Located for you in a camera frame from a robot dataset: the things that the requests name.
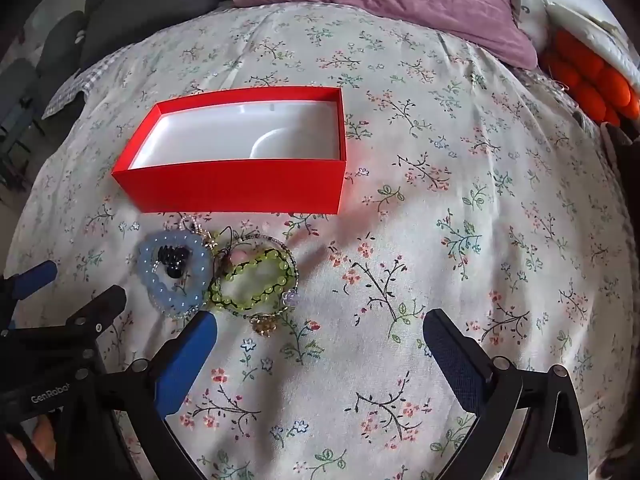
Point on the person's left hand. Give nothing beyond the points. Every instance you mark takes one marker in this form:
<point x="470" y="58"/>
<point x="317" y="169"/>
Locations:
<point x="42" y="435"/>

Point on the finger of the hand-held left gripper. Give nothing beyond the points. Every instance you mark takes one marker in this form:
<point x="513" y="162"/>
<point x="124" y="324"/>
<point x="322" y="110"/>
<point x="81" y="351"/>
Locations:
<point x="102" y="305"/>
<point x="35" y="277"/>

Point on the purple pillow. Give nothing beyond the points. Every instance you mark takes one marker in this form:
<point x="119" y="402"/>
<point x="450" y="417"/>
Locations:
<point x="400" y="0"/>

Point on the large grey sofa cushion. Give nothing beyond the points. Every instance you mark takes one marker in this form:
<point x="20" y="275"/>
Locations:
<point x="150" y="5"/>

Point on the orange plush toy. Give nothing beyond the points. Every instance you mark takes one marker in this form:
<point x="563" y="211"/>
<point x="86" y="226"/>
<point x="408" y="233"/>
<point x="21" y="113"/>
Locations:
<point x="585" y="75"/>

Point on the floral bed sheet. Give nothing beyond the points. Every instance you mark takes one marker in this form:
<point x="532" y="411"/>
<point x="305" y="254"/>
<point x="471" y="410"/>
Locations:
<point x="400" y="210"/>

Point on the black hair claw clip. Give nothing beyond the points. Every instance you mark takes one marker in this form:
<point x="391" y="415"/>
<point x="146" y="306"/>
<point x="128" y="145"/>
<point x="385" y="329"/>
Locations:
<point x="172" y="260"/>

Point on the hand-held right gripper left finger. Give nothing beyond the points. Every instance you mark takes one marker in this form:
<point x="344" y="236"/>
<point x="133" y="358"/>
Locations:
<point x="186" y="360"/>

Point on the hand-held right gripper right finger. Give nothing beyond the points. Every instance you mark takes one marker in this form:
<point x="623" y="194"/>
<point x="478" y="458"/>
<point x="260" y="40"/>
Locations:
<point x="450" y="360"/>

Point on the grey chair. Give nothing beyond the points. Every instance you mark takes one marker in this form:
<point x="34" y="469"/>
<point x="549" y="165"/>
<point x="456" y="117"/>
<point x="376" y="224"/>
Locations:
<point x="60" y="45"/>
<point x="17" y="85"/>

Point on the red cardboard box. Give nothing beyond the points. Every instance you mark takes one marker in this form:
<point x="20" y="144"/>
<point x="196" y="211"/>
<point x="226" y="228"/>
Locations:
<point x="240" y="185"/>

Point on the checked cloth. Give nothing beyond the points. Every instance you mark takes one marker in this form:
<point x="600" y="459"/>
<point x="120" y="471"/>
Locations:
<point x="75" y="87"/>

